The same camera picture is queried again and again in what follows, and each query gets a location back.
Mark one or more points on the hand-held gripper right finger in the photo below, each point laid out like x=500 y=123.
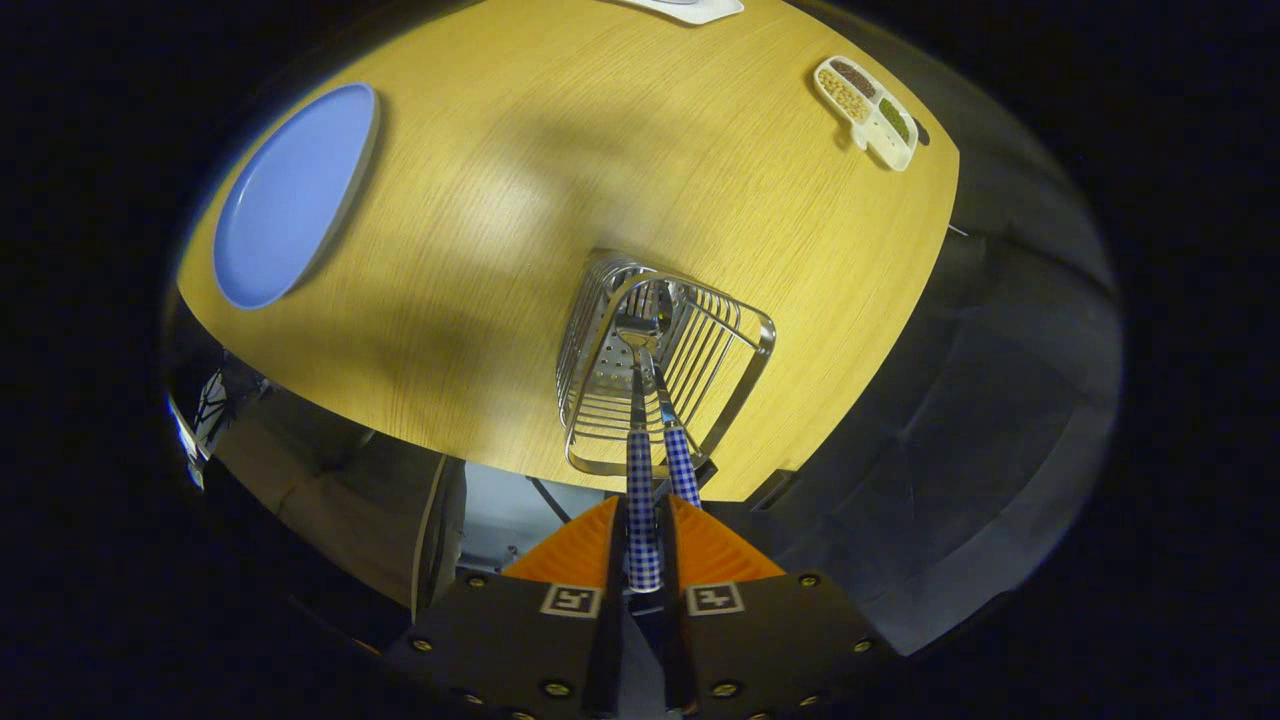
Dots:
x=770 y=640

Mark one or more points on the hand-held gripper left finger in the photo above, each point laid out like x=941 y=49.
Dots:
x=500 y=640

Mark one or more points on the person's leg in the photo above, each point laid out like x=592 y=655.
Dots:
x=340 y=510

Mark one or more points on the blue round plate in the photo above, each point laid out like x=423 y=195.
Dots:
x=290 y=200

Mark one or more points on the white divided snack dish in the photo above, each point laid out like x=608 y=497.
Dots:
x=870 y=115

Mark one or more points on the white square coaster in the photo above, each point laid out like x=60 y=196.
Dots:
x=690 y=8

